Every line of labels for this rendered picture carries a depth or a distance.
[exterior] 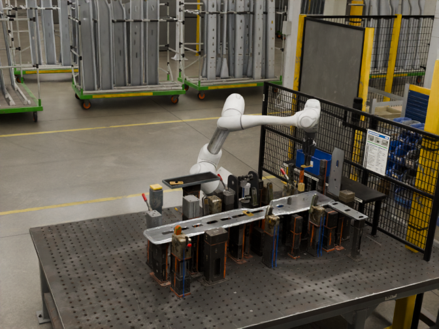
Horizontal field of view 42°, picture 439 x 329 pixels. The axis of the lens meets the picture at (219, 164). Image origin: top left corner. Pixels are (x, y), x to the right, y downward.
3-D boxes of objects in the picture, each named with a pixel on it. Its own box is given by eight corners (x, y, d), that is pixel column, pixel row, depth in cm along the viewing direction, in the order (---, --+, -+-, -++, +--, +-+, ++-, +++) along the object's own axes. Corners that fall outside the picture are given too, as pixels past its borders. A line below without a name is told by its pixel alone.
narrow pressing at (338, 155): (338, 196, 401) (343, 151, 389) (327, 191, 410) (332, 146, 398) (339, 196, 401) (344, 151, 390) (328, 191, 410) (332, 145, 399)
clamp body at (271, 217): (268, 270, 361) (272, 220, 349) (257, 262, 371) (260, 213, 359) (280, 267, 366) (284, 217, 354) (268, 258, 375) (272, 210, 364)
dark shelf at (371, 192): (364, 204, 390) (364, 200, 389) (281, 164, 461) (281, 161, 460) (386, 198, 401) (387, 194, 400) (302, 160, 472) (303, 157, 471)
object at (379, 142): (385, 177, 399) (391, 135, 389) (361, 168, 417) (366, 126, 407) (387, 177, 400) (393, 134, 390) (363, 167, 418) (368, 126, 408)
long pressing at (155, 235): (157, 247, 323) (157, 245, 323) (140, 232, 341) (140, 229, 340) (337, 202, 394) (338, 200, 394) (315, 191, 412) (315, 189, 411)
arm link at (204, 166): (201, 196, 440) (183, 180, 428) (205, 178, 452) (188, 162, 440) (217, 190, 432) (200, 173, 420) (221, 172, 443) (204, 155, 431)
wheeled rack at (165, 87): (80, 111, 986) (75, 5, 927) (71, 98, 1073) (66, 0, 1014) (185, 105, 1056) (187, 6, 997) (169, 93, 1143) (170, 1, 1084)
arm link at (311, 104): (304, 119, 381) (300, 124, 369) (306, 96, 375) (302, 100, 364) (320, 121, 378) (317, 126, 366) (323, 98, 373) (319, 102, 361)
